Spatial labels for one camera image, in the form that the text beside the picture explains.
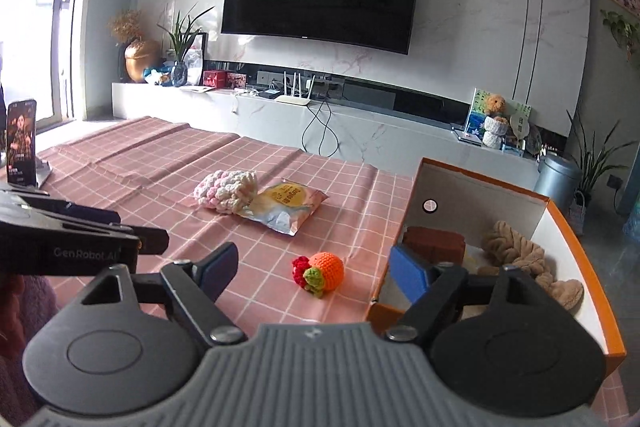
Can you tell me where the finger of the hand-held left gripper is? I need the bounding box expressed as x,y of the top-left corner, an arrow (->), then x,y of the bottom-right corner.
119,224 -> 171,256

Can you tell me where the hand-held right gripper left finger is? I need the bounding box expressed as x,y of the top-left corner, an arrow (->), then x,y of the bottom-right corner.
80,241 -> 248,345

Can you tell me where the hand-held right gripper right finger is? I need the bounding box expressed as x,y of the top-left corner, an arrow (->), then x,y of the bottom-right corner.
382,245 -> 551,343

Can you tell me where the pink flower-shaped sponge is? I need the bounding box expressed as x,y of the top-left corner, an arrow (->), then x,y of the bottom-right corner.
402,227 -> 467,264

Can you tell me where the orange crochet ball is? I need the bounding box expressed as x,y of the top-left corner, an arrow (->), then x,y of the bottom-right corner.
291,253 -> 346,297

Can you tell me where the pink white crochet pouch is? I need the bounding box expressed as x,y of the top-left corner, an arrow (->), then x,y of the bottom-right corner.
193,169 -> 259,214

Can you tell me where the yellow snack packet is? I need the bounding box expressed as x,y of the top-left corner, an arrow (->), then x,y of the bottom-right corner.
243,178 -> 330,236

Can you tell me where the brown plush toy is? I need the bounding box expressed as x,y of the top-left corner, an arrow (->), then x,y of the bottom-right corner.
481,219 -> 585,310

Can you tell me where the orange cardboard box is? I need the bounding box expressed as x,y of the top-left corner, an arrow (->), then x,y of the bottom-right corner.
367,157 -> 628,378

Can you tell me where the pink checked tablecloth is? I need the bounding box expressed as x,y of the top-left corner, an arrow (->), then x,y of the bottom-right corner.
0,116 -> 631,427

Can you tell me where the phone on stand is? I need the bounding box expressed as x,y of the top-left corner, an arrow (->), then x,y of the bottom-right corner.
5,98 -> 53,188

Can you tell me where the white marble tv cabinet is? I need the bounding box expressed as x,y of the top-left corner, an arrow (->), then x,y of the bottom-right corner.
111,59 -> 551,198

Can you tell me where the flat grey tablet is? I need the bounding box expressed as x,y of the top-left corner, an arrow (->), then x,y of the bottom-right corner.
450,123 -> 483,145

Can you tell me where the purple fuzzy clothing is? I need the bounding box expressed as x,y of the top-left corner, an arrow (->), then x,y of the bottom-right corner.
0,274 -> 58,427

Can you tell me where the white crochet pot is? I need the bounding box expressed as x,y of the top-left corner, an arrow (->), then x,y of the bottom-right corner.
482,116 -> 510,150

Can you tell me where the blue snack bag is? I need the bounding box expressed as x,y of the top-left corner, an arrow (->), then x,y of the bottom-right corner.
142,66 -> 173,85

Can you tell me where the grey metal trash can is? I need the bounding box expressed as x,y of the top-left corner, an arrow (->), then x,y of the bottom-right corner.
532,153 -> 583,210

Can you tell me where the blue green painting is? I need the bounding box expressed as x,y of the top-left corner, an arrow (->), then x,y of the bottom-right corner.
462,88 -> 501,135

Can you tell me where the golden acorn vase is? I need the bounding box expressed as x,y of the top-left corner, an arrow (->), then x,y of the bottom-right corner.
124,39 -> 162,84

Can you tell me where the decorative grey plate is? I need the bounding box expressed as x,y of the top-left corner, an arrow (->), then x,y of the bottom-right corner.
525,124 -> 543,155

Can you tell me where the white wifi router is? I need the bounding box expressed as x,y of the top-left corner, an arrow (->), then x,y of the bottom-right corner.
276,71 -> 317,106

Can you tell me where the small brown teddy bear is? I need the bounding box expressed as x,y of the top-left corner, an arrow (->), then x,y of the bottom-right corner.
484,94 -> 507,118

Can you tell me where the green plant in glass vase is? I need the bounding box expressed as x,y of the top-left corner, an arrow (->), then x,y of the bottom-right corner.
157,4 -> 216,88

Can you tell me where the long-leaved potted plant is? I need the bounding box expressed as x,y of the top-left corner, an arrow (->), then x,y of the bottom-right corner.
565,109 -> 631,235

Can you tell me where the dried flower bunch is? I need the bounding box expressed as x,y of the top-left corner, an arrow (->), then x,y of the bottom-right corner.
109,9 -> 143,45

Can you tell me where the hanging vine plant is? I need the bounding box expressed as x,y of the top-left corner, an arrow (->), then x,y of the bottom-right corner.
600,9 -> 640,62

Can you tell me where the black hanging cable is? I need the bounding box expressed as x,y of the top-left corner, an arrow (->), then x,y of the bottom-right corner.
301,99 -> 341,158

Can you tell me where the black picture frame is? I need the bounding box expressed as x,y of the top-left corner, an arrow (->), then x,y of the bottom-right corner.
187,32 -> 208,85

